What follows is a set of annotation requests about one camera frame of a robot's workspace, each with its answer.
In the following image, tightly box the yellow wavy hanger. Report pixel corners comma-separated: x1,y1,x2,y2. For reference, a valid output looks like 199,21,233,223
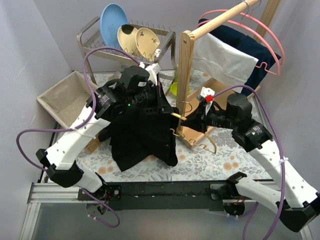
169,101,218,155

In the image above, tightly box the black cloth garment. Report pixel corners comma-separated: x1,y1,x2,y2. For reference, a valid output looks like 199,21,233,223
98,108,180,172

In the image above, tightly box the white cloth garment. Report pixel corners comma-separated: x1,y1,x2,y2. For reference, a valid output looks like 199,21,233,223
191,33,259,87

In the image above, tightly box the dark blue denim skirt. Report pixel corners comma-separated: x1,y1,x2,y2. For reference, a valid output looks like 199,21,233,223
191,25,276,89

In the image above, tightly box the pink wavy hanger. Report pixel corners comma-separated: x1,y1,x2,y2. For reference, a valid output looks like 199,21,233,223
209,20,282,80
199,9,285,65

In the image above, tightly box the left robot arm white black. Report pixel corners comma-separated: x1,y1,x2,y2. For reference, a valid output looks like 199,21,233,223
36,65,178,200

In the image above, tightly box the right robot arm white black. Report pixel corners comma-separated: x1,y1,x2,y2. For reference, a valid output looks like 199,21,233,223
181,93,320,233

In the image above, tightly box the lime green bowl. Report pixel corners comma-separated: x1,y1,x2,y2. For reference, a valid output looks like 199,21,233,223
170,82,178,96

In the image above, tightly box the wooden clothes rack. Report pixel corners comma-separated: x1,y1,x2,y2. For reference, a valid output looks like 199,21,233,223
159,0,281,150

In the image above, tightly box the floral table mat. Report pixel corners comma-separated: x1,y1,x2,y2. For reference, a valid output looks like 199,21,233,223
47,67,277,181

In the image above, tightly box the cream floral plate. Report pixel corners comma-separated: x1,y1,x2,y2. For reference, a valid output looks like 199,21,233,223
135,27,160,62

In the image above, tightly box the cream plate dark spot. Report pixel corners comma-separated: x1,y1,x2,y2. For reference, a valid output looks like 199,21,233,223
117,24,140,57

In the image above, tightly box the steel dish rack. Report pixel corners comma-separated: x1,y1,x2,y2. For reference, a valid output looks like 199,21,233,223
76,16,178,82

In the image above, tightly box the wicker laundry basket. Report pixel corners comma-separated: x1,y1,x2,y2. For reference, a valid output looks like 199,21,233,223
36,70,108,154

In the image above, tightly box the blue plate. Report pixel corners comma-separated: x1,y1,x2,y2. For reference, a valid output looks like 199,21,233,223
99,3,128,48

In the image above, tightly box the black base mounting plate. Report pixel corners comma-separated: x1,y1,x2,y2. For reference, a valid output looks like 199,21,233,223
77,179,257,212

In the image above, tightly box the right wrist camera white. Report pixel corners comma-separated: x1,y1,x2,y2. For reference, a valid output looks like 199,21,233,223
196,86,215,115

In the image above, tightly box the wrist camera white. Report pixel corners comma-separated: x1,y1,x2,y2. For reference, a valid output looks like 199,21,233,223
196,86,215,115
139,62,161,85

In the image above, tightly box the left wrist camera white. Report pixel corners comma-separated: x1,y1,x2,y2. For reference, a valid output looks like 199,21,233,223
139,62,161,85

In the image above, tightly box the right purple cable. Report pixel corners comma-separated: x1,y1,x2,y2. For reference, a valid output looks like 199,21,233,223
212,84,287,240

